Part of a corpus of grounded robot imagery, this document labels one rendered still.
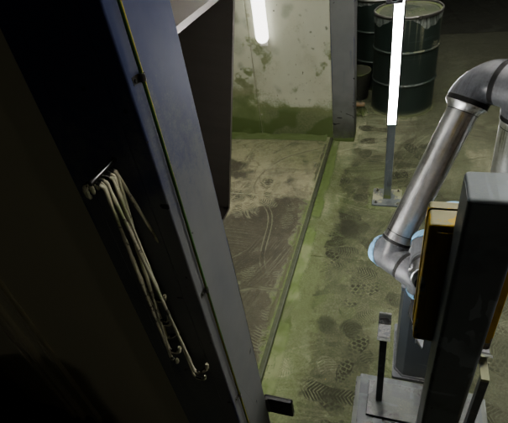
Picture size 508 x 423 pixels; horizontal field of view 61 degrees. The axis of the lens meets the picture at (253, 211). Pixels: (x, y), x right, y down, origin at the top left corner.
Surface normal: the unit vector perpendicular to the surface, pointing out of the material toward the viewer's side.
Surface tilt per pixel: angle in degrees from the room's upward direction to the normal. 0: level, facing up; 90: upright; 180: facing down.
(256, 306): 0
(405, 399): 0
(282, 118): 90
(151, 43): 90
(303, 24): 90
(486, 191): 0
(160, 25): 90
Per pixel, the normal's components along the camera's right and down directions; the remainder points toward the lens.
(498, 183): -0.14, -0.78
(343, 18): -0.29, 0.62
